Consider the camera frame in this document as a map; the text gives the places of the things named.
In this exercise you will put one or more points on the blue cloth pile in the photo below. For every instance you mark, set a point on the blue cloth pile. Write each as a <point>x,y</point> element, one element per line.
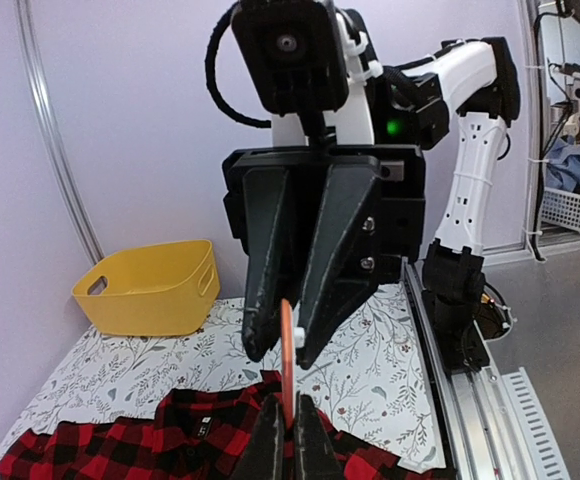
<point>563,167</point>

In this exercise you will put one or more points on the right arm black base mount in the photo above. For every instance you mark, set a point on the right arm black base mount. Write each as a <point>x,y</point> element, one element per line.
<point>463,308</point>

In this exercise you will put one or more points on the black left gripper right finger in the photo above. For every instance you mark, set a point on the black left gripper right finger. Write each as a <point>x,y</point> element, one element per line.
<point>314,456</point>

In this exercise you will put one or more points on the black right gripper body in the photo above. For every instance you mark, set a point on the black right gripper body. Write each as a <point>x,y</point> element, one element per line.
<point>402,208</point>

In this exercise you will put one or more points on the aluminium front rail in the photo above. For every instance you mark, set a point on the aluminium front rail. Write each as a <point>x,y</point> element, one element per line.
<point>492,425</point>

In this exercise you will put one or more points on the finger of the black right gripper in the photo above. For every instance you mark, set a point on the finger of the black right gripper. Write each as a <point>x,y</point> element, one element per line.
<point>265,201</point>
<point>342,268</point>

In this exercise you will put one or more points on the white plastic storage crate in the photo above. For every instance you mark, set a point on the white plastic storage crate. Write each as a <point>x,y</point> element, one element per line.
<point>561,208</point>

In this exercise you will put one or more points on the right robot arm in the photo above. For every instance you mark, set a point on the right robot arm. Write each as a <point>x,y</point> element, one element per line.
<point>456,106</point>

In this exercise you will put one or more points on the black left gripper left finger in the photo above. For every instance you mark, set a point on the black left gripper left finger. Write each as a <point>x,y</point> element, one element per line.
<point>264,454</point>

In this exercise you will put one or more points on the white brooch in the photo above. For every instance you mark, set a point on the white brooch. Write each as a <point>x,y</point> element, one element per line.
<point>287,355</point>

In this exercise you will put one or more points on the yellow plastic basket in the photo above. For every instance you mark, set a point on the yellow plastic basket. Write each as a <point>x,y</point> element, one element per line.
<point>163,290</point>

